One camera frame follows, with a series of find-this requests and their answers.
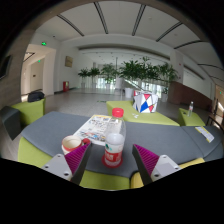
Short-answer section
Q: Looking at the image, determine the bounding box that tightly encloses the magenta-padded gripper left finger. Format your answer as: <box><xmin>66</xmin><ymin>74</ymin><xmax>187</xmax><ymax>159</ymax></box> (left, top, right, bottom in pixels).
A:
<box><xmin>41</xmin><ymin>143</ymin><xmax>93</xmax><ymax>185</ymax></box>

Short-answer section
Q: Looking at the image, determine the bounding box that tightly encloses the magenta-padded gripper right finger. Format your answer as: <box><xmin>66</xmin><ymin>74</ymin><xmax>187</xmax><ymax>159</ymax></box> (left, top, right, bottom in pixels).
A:
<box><xmin>132</xmin><ymin>143</ymin><xmax>183</xmax><ymax>185</ymax></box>

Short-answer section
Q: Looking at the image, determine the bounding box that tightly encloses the clear red-capped water bottle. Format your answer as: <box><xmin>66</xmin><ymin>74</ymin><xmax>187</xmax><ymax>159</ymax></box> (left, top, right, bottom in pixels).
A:
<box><xmin>104</xmin><ymin>107</ymin><xmax>127</xmax><ymax>167</ymax></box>

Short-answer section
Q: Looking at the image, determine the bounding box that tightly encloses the small clear water bottle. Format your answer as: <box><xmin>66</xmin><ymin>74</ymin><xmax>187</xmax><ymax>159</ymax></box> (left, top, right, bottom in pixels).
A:
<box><xmin>187</xmin><ymin>101</ymin><xmax>194</xmax><ymax>118</ymax></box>

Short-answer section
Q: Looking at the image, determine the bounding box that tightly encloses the red and white mug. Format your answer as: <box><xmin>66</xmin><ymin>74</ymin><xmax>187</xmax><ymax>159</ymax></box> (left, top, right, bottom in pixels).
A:
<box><xmin>61</xmin><ymin>134</ymin><xmax>92</xmax><ymax>156</ymax></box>

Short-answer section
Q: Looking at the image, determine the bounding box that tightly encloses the printed magazine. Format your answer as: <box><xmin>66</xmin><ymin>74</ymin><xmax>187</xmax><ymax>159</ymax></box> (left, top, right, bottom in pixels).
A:
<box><xmin>73</xmin><ymin>114</ymin><xmax>116</xmax><ymax>147</ymax></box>

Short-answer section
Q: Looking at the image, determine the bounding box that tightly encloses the white and yellow booklet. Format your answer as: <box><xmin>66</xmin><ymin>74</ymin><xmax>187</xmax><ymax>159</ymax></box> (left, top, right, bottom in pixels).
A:
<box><xmin>194</xmin><ymin>125</ymin><xmax>215</xmax><ymax>143</ymax></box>

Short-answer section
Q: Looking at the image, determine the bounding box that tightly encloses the small green block table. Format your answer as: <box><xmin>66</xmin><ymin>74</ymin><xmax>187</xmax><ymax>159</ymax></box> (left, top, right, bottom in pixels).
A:
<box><xmin>177</xmin><ymin>107</ymin><xmax>206</xmax><ymax>127</ymax></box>

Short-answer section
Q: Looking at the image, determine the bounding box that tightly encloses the green seat block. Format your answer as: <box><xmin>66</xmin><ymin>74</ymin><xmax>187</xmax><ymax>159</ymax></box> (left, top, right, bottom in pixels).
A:
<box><xmin>11</xmin><ymin>98</ymin><xmax>46</xmax><ymax>127</ymax></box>

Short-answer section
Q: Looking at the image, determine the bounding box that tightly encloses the white red blue geometric box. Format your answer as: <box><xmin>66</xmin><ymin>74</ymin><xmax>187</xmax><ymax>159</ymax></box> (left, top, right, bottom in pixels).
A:
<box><xmin>132</xmin><ymin>92</ymin><xmax>159</xmax><ymax>114</ymax></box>

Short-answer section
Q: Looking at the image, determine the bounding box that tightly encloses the dark grey seat block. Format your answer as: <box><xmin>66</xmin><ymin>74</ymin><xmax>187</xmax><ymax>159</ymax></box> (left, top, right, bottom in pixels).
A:
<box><xmin>0</xmin><ymin>105</ymin><xmax>23</xmax><ymax>141</ymax></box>

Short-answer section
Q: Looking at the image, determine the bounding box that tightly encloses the black bag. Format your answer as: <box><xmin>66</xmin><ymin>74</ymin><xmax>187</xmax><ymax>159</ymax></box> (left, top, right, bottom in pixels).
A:
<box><xmin>27</xmin><ymin>91</ymin><xmax>46</xmax><ymax>103</ymax></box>

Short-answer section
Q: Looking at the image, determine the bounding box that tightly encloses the row of potted plants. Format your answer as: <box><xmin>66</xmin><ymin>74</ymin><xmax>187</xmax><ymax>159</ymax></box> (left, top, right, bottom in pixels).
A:
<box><xmin>77</xmin><ymin>56</ymin><xmax>179</xmax><ymax>103</ymax></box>

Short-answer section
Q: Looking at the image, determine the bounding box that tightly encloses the framed wall picture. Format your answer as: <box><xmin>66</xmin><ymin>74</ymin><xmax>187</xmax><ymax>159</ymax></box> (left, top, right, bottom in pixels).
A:
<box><xmin>64</xmin><ymin>55</ymin><xmax>74</xmax><ymax>68</ymax></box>

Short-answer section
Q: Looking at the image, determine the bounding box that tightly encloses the black wall screen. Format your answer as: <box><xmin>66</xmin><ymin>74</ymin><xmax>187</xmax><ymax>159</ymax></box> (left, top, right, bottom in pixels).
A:
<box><xmin>0</xmin><ymin>54</ymin><xmax>14</xmax><ymax>80</ymax></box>

